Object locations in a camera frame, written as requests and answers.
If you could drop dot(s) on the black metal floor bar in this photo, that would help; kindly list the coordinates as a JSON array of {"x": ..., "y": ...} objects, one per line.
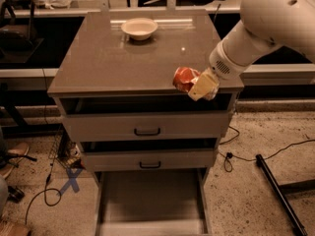
[{"x": 283, "y": 190}]

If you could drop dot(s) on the white paper bowl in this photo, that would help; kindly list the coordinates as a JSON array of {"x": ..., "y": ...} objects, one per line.
[{"x": 139, "y": 28}]

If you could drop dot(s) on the crushed red coke can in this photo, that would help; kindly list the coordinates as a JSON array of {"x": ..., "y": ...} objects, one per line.
[{"x": 185, "y": 78}]

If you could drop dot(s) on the black chair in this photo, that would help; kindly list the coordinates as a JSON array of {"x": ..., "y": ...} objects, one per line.
[{"x": 18, "y": 43}]

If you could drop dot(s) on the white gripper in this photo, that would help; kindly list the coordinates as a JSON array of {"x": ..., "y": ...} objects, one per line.
[{"x": 220, "y": 64}]

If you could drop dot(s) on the blue tape cross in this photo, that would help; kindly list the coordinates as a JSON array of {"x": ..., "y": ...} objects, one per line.
[{"x": 72, "y": 174}]

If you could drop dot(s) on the top grey drawer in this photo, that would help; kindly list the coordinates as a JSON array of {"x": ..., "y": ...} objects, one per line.
[{"x": 156, "y": 117}]

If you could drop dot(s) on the grey drawer cabinet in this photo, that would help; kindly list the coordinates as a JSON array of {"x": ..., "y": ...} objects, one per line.
[{"x": 103, "y": 61}]

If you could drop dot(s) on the grey drawer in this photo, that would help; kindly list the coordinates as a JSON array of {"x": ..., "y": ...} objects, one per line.
[
  {"x": 149, "y": 154},
  {"x": 152, "y": 203},
  {"x": 156, "y": 117}
]

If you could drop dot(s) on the bottom grey drawer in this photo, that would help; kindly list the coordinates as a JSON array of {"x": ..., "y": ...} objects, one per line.
[{"x": 152, "y": 203}]

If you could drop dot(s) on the middle grey drawer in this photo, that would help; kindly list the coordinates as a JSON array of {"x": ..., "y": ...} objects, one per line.
[{"x": 149, "y": 154}]

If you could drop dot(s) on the wire mesh basket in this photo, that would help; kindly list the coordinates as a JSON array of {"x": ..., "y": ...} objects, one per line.
[{"x": 65, "y": 151}]

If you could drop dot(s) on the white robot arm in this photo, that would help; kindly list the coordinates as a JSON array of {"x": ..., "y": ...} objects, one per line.
[{"x": 264, "y": 27}]

